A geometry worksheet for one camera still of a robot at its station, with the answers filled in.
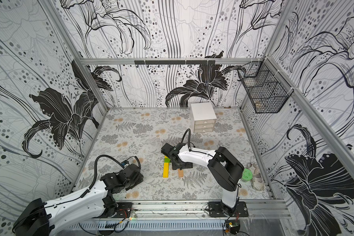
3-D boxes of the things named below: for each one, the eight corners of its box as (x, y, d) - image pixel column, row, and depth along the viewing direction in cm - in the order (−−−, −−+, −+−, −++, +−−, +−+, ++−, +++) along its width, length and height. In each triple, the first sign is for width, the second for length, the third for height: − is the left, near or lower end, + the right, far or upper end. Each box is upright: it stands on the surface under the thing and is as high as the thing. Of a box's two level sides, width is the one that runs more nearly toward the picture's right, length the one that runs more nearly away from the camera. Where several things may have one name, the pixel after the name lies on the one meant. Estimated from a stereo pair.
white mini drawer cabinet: (191, 133, 105) (192, 120, 94) (190, 105, 123) (191, 92, 112) (213, 132, 105) (216, 120, 94) (208, 105, 123) (211, 92, 112)
